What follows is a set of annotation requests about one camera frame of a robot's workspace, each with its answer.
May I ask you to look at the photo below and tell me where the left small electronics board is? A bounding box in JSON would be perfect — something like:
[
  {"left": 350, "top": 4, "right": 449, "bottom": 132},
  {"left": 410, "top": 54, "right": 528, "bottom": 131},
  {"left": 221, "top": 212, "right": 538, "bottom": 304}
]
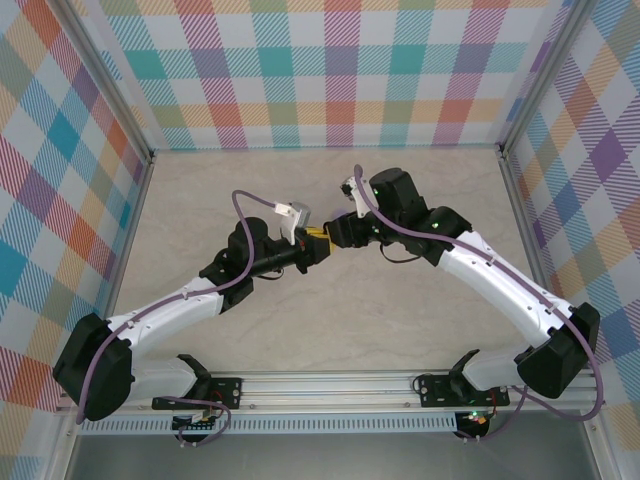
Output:
[{"left": 172, "top": 410, "right": 220, "bottom": 434}]

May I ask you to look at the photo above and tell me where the small electronics board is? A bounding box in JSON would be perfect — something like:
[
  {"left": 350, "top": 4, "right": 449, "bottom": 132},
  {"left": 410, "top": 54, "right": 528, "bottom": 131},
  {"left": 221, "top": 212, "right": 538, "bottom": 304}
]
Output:
[
  {"left": 172, "top": 410, "right": 220, "bottom": 434},
  {"left": 455, "top": 409, "right": 490, "bottom": 432}
]

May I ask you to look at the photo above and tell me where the grey metal sheet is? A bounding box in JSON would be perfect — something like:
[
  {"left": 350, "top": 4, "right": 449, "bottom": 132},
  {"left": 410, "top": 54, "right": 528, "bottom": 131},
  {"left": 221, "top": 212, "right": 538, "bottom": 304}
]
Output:
[{"left": 64, "top": 432, "right": 601, "bottom": 480}]

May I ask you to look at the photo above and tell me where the right small electronics board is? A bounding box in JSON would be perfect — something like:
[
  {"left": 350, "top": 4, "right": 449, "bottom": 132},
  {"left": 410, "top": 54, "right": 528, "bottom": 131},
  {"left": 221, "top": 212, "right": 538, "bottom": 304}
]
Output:
[{"left": 455, "top": 409, "right": 490, "bottom": 432}]

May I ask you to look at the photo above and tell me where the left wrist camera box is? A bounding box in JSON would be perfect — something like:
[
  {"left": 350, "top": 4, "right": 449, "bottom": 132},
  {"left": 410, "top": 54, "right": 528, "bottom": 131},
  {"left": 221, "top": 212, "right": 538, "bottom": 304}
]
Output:
[{"left": 273, "top": 199, "right": 313, "bottom": 245}]

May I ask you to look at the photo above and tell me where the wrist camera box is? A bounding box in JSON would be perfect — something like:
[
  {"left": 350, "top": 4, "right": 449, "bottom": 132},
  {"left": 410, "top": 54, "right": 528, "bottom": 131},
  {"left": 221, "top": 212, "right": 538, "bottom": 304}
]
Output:
[
  {"left": 273, "top": 199, "right": 313, "bottom": 245},
  {"left": 339, "top": 174, "right": 374, "bottom": 219}
]

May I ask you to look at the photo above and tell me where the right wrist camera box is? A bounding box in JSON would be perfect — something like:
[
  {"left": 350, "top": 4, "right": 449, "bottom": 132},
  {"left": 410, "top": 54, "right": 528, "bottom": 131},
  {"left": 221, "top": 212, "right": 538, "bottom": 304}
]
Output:
[{"left": 339, "top": 174, "right": 374, "bottom": 219}]

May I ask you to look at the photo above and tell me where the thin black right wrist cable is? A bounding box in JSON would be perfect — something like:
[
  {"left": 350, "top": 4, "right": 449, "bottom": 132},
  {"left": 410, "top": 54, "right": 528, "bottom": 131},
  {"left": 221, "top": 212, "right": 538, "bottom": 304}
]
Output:
[{"left": 377, "top": 241, "right": 422, "bottom": 265}]

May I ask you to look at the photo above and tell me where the aluminium left side rail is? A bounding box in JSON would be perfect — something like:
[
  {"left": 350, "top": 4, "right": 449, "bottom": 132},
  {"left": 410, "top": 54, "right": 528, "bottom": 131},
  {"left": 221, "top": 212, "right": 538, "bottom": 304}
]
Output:
[{"left": 94, "top": 152, "right": 157, "bottom": 326}]

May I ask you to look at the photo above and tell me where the aluminium right side rail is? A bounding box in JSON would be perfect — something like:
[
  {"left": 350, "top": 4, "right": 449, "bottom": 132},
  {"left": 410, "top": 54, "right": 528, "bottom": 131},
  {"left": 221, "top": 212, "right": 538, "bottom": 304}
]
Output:
[{"left": 497, "top": 144, "right": 586, "bottom": 374}]

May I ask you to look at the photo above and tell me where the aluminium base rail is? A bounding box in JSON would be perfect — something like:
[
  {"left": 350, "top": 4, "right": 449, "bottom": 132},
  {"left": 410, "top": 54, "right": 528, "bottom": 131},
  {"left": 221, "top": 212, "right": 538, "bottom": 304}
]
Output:
[{"left": 54, "top": 368, "right": 610, "bottom": 417}]

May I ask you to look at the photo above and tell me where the white slotted cable tray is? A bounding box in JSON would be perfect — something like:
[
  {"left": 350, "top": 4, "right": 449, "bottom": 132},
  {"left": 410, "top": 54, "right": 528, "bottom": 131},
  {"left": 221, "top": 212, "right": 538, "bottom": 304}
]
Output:
[{"left": 79, "top": 416, "right": 459, "bottom": 437}]

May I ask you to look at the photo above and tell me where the aluminium right corner post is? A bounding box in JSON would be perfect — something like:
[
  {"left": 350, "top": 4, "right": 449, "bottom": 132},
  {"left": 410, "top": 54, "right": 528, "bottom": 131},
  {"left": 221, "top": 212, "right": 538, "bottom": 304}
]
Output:
[{"left": 497, "top": 0, "right": 590, "bottom": 161}]

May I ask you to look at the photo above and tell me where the aluminium corner post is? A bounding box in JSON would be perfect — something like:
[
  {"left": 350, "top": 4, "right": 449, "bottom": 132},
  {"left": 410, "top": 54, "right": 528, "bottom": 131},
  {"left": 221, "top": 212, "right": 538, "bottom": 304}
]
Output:
[
  {"left": 497, "top": 0, "right": 590, "bottom": 161},
  {"left": 59, "top": 0, "right": 157, "bottom": 166}
]

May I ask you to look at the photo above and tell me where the aluminium left corner post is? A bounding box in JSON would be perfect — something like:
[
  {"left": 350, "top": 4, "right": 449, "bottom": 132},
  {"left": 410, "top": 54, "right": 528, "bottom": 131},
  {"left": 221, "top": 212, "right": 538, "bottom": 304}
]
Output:
[{"left": 59, "top": 0, "right": 157, "bottom": 166}]

